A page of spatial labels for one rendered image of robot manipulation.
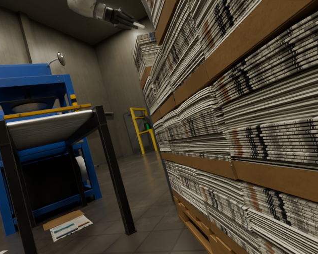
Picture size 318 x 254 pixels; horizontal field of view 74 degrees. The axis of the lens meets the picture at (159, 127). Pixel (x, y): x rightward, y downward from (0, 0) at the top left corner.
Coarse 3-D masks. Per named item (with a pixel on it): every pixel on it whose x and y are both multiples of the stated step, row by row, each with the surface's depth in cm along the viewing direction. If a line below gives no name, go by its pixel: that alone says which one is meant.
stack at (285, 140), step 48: (192, 0) 46; (240, 0) 32; (192, 48) 52; (288, 48) 26; (192, 96) 58; (240, 96) 39; (288, 96) 28; (192, 144) 71; (240, 144) 42; (288, 144) 30; (192, 192) 87; (240, 192) 47; (240, 240) 55; (288, 240) 35
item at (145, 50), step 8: (152, 32) 111; (136, 40) 113; (144, 40) 110; (152, 40) 110; (136, 48) 118; (144, 48) 110; (152, 48) 111; (136, 56) 124; (144, 56) 110; (152, 56) 111; (136, 64) 132; (144, 64) 112; (152, 64) 110
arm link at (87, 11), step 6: (72, 0) 116; (78, 0) 115; (84, 0) 114; (90, 0) 115; (72, 6) 118; (78, 6) 117; (84, 6) 116; (90, 6) 117; (78, 12) 120; (84, 12) 119; (90, 12) 119
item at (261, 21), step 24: (264, 0) 27; (288, 0) 24; (240, 24) 33; (264, 24) 28; (240, 48) 34; (216, 72) 43; (216, 168) 56; (240, 168) 44; (264, 168) 36; (288, 168) 31; (288, 192) 32; (312, 192) 28
